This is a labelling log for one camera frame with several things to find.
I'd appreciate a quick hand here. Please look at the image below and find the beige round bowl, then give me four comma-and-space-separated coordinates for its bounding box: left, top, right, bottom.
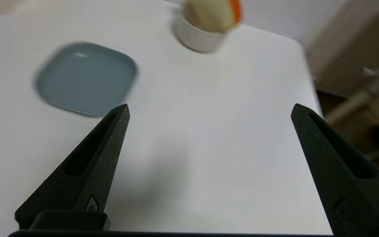
175, 10, 229, 54

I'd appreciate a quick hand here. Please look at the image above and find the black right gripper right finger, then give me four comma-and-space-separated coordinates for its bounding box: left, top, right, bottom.
291, 103, 379, 237

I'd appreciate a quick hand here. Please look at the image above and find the white bread slice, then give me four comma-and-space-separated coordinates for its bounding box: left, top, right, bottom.
185, 0, 242, 33

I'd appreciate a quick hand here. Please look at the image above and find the brown desk side panel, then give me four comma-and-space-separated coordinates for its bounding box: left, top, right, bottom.
305, 0, 379, 97

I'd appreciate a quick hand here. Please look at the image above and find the white desk leg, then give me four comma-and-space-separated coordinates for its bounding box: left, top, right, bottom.
324, 66, 379, 125

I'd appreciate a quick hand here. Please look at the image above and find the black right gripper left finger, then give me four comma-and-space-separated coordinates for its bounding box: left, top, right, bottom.
14, 104, 130, 229

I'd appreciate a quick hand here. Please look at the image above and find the grey square plate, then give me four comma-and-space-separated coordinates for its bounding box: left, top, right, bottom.
34, 42, 138, 118

